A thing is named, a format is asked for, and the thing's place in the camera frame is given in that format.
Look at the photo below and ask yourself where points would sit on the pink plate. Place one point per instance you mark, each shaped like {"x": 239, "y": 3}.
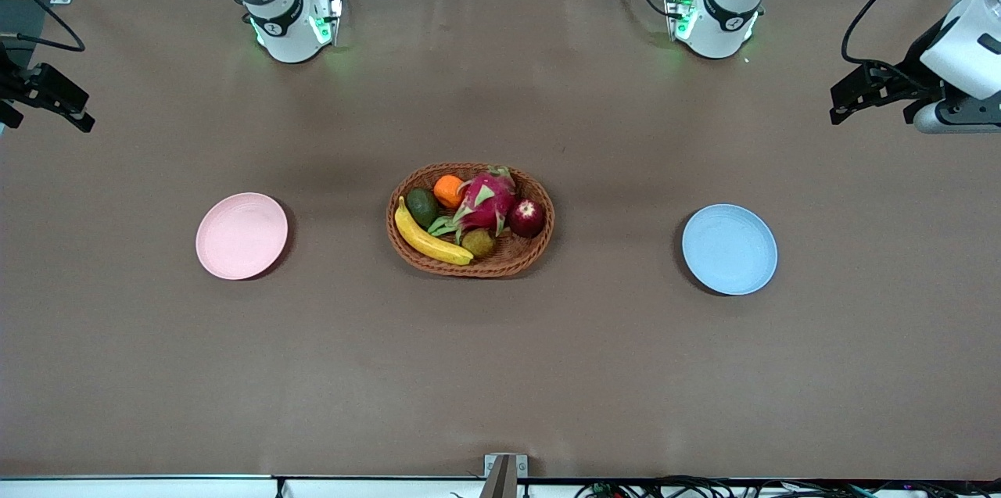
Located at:
{"x": 241, "y": 236}

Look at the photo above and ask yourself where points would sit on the light blue plate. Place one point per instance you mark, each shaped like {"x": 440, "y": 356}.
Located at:
{"x": 729, "y": 249}

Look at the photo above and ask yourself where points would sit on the pink dragon fruit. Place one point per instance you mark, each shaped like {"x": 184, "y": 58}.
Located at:
{"x": 486, "y": 201}

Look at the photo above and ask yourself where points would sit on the white table edge rail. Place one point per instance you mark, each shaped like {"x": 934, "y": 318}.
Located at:
{"x": 156, "y": 489}

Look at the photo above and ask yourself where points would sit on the dark green avocado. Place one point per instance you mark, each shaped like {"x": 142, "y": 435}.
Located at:
{"x": 423, "y": 206}

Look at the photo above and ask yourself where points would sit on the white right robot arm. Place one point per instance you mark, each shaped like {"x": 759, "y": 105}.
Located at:
{"x": 285, "y": 29}

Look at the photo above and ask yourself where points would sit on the brown wicker basket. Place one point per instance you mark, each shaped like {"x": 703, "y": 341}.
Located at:
{"x": 532, "y": 248}

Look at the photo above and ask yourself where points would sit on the brown kiwi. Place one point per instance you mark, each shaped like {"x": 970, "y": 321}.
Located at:
{"x": 478, "y": 243}

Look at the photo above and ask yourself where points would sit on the yellow banana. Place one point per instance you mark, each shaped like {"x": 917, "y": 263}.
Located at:
{"x": 426, "y": 241}

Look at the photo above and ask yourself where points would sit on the metal table edge bracket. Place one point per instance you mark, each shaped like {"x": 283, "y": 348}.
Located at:
{"x": 504, "y": 471}

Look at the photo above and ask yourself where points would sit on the orange fruit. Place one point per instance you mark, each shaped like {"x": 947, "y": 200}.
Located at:
{"x": 447, "y": 190}

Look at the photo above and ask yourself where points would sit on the dark red apple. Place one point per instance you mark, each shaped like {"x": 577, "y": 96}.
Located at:
{"x": 526, "y": 218}

